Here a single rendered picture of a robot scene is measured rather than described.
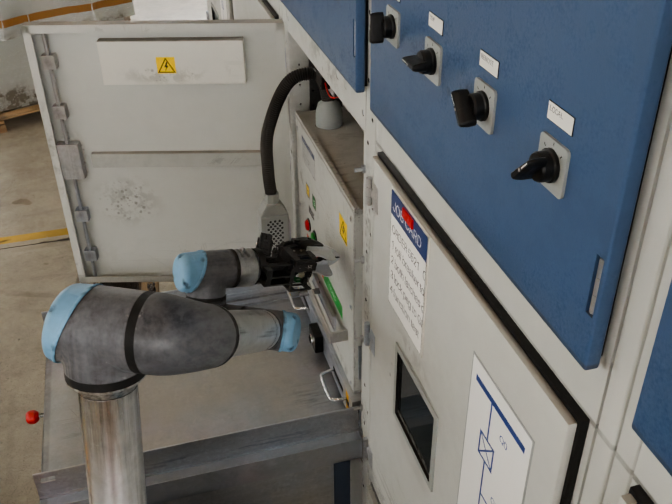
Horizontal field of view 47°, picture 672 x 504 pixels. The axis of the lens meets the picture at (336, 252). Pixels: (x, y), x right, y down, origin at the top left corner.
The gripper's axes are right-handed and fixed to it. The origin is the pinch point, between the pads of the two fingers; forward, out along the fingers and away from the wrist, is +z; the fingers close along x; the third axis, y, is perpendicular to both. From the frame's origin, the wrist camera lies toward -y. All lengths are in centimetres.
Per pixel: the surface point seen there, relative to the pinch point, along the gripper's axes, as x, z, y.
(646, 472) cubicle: 30, -32, 93
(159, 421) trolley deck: -47, -28, -11
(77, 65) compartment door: 17, -34, -73
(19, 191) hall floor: -124, 8, -313
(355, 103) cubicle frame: 36.3, -11.0, 10.9
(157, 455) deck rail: -43, -34, 3
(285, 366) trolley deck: -38.0, 3.6, -12.8
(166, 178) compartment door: -10, -12, -64
